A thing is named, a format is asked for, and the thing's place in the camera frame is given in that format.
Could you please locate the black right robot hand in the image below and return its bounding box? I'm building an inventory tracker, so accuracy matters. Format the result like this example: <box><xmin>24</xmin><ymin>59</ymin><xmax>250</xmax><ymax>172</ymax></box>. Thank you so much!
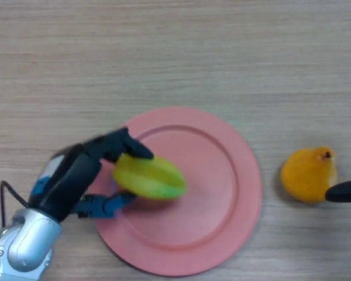
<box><xmin>324</xmin><ymin>176</ymin><xmax>351</xmax><ymax>203</ymax></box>

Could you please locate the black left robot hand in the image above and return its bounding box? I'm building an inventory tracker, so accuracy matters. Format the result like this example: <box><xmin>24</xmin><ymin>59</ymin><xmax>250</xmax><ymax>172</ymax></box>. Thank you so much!
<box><xmin>27</xmin><ymin>127</ymin><xmax>155</xmax><ymax>223</ymax></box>

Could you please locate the yellow green starfruit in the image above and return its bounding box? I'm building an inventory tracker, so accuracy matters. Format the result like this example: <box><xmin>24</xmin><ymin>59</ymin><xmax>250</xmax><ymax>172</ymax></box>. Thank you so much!
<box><xmin>111</xmin><ymin>154</ymin><xmax>188</xmax><ymax>201</ymax></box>

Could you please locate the pink round plate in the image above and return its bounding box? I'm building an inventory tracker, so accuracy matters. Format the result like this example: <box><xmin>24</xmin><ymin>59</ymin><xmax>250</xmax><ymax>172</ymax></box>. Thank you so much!
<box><xmin>94</xmin><ymin>107</ymin><xmax>263</xmax><ymax>277</ymax></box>

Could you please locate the orange yellow pear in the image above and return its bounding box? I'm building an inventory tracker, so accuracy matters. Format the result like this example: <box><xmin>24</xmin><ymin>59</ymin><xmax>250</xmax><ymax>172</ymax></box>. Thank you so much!
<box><xmin>280</xmin><ymin>146</ymin><xmax>338</xmax><ymax>204</ymax></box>

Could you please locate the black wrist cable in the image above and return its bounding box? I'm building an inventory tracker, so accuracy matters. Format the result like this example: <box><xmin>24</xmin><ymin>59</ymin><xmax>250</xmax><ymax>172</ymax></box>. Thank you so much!
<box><xmin>0</xmin><ymin>180</ymin><xmax>30</xmax><ymax>228</ymax></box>

